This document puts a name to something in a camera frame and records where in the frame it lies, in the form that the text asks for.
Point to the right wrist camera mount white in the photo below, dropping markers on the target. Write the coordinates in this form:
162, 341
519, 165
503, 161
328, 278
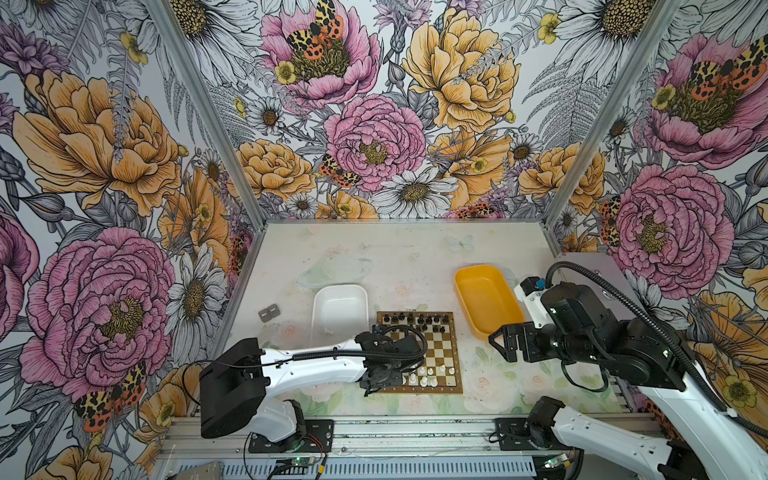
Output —
528, 293

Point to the yellow plastic tray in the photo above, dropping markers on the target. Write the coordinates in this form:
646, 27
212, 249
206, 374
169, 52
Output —
486, 300

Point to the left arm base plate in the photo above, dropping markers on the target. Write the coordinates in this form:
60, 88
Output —
316, 437

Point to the small grey bracket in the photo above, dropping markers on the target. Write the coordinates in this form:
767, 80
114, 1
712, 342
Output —
269, 313

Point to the aluminium corner post right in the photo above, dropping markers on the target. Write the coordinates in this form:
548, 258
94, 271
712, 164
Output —
650, 37

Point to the white plastic tray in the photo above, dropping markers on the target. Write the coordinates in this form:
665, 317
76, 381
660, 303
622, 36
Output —
340, 312

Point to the wooden chess board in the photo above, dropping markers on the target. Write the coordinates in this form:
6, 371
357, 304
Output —
439, 373

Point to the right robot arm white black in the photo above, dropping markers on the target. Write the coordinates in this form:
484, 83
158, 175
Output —
714, 441

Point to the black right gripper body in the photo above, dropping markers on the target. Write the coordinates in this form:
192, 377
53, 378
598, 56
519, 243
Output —
538, 344

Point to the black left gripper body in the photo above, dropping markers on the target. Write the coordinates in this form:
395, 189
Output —
393, 379

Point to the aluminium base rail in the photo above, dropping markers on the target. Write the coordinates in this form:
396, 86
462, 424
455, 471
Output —
356, 437

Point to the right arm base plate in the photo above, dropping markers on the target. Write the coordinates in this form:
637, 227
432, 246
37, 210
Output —
519, 434

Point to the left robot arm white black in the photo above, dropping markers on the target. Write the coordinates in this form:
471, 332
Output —
241, 390

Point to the aluminium corner post left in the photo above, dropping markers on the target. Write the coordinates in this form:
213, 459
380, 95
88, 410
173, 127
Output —
184, 61

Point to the aluminium corner post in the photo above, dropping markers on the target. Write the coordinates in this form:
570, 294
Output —
184, 61
650, 37

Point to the grey metal box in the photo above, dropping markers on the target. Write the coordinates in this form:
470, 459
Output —
600, 267

